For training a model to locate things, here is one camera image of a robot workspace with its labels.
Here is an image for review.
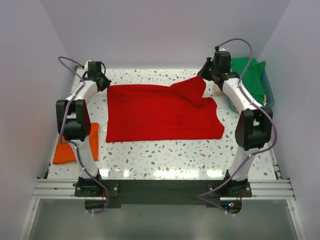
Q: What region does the red t shirt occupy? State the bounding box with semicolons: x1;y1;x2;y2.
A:
105;76;225;143

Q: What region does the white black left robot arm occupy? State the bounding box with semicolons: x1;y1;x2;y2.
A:
55;60;111;196

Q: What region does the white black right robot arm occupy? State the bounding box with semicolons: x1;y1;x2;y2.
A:
197;46;273;197

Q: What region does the beige t shirt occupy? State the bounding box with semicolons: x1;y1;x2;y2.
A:
214;85;224;96

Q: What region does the green t shirt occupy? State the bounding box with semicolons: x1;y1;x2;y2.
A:
231;57;266;105

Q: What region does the blue laundry basket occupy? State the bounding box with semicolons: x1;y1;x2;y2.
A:
226;70;275;113

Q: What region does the folded orange t shirt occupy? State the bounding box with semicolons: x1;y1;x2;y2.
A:
52;122;100;165

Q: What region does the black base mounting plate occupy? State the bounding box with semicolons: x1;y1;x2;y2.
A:
73;178;253;210

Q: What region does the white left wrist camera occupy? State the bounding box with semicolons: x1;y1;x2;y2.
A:
83;59;92;72

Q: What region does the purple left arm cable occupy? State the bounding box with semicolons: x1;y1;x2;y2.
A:
57;56;111;215

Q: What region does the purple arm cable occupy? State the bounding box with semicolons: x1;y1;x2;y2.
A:
198;37;278;210
57;56;111;215

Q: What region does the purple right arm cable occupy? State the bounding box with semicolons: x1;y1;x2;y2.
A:
198;37;278;210

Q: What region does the aluminium frame rail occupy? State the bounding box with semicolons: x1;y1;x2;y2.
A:
32;179;296;200

